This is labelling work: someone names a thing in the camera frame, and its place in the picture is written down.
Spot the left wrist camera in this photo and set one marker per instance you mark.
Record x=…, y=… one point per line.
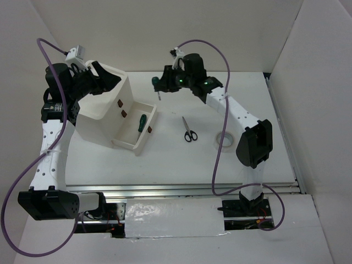
x=76, y=55

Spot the black handled scissors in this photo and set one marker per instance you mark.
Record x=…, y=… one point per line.
x=189, y=135

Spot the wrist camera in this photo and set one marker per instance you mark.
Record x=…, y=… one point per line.
x=76, y=55
x=177, y=55

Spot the short green screwdriver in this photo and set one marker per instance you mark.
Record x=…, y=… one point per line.
x=155, y=81

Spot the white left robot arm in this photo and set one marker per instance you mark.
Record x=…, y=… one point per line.
x=47, y=197

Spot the white drawer cabinet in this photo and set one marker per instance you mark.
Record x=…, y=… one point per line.
x=101, y=116

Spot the white drawer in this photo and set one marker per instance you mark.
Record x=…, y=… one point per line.
x=128, y=132

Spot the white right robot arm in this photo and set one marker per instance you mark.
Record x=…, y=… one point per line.
x=256, y=140

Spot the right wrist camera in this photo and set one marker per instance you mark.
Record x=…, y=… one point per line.
x=177, y=55

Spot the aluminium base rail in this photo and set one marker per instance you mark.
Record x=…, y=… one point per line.
x=119, y=192

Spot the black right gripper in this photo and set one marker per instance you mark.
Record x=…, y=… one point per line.
x=166, y=83

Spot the white foam cover panel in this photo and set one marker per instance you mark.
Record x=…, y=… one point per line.
x=164, y=218

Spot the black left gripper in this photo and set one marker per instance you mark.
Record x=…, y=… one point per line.
x=105, y=82

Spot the long green screwdriver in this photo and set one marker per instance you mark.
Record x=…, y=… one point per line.
x=142, y=123

